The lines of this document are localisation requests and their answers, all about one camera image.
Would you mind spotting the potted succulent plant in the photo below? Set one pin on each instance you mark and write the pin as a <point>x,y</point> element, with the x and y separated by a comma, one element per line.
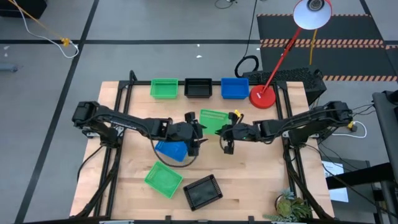
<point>289,207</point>

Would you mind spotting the yellow gripper tag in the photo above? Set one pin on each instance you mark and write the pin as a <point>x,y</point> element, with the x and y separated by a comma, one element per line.
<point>237,113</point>

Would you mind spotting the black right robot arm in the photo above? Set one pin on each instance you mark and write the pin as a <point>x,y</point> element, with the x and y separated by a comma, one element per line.
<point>311,119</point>

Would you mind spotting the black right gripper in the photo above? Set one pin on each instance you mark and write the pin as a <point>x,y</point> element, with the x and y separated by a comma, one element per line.
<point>245,132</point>

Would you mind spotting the black equipment stand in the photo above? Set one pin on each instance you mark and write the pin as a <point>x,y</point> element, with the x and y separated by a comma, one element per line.
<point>385,124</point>

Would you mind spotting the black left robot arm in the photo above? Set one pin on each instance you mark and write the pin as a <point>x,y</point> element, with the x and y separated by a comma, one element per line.
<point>130,121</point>

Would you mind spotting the black box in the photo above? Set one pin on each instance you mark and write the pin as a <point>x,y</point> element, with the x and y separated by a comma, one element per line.
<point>37,6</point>

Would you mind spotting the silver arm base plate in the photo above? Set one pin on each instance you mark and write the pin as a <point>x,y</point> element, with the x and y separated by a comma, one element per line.
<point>284,134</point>

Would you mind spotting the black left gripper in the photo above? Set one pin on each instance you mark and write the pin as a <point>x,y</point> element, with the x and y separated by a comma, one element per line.
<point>183,132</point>

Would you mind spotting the yellow power plug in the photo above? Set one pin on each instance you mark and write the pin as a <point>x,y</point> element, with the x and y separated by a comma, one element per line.
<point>351,125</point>

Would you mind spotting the grey metal foot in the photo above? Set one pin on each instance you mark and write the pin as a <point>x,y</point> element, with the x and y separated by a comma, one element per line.
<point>7,68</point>

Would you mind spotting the black hazard-striped floor mat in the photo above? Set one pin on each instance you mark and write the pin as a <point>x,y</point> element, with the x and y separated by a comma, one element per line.
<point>342,59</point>

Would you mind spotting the green plastic basket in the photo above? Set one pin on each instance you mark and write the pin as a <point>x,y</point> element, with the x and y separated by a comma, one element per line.
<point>163,180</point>
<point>164,90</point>
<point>211,119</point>

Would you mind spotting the black aluminium table frame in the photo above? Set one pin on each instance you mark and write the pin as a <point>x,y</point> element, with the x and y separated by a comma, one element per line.
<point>119,93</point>

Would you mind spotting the red desk lamp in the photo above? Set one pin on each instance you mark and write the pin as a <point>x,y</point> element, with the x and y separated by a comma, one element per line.
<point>262,98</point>

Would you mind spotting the black crossbeam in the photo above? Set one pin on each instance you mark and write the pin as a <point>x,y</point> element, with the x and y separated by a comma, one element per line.
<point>367,174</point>

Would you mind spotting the white paper sheet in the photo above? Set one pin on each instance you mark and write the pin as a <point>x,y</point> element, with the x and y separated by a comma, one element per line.
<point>339,194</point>

